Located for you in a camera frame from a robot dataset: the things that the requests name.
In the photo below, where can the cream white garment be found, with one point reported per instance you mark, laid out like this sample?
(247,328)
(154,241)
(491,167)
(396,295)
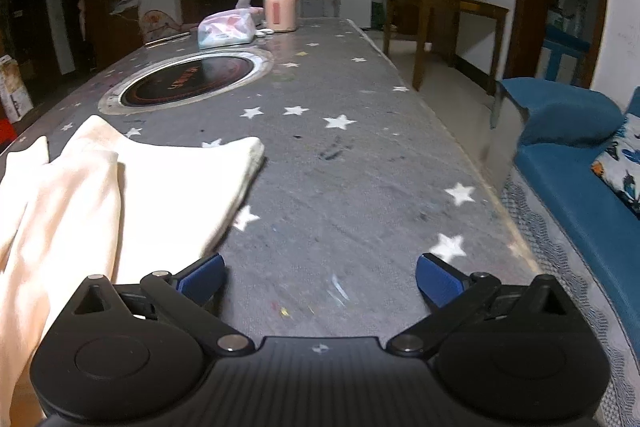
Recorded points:
(75,207)

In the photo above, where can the small blue table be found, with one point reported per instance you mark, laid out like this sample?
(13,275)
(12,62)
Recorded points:
(562,52)

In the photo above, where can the pink children's play tent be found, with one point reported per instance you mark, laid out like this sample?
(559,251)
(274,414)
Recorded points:
(160,22)

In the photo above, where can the grey star tablecloth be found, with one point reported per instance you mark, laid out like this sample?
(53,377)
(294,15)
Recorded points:
(350,187)

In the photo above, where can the dark wooden side table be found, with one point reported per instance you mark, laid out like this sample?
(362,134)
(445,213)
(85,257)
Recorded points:
(450,2)

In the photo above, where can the cardboard box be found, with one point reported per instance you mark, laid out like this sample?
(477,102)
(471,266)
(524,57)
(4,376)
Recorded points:
(12,87)

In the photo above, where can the pink water bottle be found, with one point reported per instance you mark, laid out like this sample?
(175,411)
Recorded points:
(280,7)

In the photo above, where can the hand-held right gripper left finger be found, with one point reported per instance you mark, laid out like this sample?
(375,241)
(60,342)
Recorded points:
(202,279)

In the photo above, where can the blue sofa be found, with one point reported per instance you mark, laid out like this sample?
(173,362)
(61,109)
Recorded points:
(565,167)

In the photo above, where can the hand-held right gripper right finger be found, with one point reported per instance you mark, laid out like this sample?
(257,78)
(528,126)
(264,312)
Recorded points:
(440,282)

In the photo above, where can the butterfly print pillow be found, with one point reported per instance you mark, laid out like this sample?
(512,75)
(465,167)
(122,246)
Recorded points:
(622,167)

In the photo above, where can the round black induction cooktop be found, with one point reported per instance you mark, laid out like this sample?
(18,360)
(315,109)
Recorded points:
(190,77)

